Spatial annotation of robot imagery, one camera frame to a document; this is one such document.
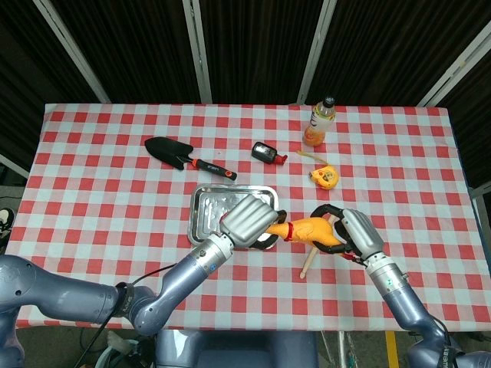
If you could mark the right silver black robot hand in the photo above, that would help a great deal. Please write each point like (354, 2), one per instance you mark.
(362, 232)

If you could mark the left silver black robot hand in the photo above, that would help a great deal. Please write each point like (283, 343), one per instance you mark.
(247, 220)

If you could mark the yellow rubber chicken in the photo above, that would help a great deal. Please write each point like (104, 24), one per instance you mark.
(310, 230)

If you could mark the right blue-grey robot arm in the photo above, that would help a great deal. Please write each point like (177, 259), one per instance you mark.
(403, 303)

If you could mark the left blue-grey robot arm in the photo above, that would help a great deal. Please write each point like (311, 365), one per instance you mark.
(65, 295)

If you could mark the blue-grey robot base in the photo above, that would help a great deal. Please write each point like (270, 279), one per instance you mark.
(238, 350)

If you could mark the rectangular stainless steel tray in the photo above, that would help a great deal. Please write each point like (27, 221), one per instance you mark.
(207, 207)

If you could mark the wooden drumstick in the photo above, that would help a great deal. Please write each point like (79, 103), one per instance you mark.
(307, 264)

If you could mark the yellow tape measure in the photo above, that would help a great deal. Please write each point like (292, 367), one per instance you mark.
(325, 177)

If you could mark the small black device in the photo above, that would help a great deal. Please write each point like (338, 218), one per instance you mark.
(262, 150)

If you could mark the black garden trowel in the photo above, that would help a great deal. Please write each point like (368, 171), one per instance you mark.
(169, 150)

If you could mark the orange drink bottle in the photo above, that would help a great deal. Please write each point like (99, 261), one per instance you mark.
(316, 130)

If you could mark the red white checkered tablecloth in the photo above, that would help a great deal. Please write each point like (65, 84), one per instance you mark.
(96, 199)

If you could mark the black white sneaker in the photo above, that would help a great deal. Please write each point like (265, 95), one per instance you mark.
(5, 220)

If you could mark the white metal partition post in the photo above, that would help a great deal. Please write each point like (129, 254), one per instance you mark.
(479, 192)
(460, 64)
(74, 53)
(199, 53)
(316, 53)
(13, 166)

